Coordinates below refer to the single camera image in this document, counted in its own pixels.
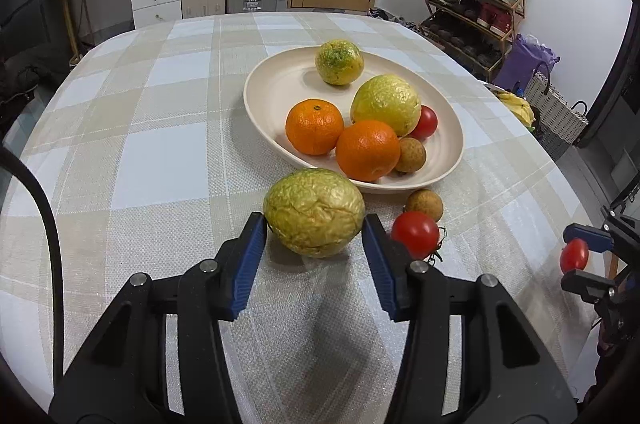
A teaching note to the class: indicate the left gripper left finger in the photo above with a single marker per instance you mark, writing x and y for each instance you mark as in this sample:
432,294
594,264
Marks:
156,355

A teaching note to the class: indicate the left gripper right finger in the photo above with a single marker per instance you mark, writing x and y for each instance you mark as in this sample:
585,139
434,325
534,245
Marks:
507,374

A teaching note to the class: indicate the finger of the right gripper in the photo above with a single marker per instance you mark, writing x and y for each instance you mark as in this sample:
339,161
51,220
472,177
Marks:
589,287
597,240

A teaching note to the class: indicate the red tomato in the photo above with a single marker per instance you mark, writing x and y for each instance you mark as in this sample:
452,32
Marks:
575,255
418,233
427,124

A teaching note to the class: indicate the brown longan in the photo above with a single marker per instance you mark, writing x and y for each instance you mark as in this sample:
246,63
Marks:
426,202
412,157

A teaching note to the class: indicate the orange mandarin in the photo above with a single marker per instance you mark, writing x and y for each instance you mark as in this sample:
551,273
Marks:
313,126
367,150

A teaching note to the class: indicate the large yellow citrus fruit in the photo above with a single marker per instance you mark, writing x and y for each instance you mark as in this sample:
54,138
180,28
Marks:
390,99

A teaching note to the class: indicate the green-yellow wrinkled fruit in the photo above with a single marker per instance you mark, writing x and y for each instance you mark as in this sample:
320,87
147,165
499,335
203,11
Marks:
314,212

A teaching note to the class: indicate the small green-yellow fruit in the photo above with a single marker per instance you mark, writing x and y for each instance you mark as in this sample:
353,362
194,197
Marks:
339,62

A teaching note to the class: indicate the woven basket bag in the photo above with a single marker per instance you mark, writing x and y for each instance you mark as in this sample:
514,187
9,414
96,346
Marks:
559,125

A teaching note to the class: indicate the banana bunch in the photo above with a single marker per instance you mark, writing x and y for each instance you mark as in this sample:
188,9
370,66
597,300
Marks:
519,107

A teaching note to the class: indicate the purple bag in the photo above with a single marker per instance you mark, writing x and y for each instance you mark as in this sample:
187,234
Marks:
527,55

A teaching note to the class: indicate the checkered tablecloth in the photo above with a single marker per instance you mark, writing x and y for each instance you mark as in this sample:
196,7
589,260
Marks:
150,163

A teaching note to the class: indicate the black jacket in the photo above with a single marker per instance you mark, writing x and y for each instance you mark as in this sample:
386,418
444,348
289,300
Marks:
45,65

